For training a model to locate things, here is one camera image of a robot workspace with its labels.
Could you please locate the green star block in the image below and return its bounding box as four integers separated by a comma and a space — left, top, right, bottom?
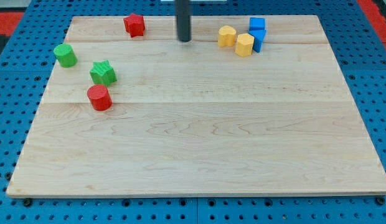
90, 60, 117, 86

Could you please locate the red star block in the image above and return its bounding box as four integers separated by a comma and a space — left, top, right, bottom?
123, 13, 146, 37

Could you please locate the light wooden board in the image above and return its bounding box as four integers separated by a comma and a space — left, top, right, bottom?
6, 15, 386, 198

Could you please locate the yellow hexagon block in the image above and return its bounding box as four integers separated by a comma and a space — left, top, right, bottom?
235, 33, 255, 57

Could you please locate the yellow heart block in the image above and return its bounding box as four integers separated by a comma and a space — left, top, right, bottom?
217, 26, 237, 47

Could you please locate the red cylinder block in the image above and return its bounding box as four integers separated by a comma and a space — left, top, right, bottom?
87, 84, 113, 111

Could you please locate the blue pentagon block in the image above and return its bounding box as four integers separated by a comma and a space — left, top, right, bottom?
248, 30, 266, 53

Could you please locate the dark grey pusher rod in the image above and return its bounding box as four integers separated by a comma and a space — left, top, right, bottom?
174, 0, 191, 42

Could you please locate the blue cube block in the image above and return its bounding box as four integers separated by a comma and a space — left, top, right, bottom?
248, 17, 266, 31

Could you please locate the green cylinder block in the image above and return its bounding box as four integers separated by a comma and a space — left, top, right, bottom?
54, 44, 78, 68

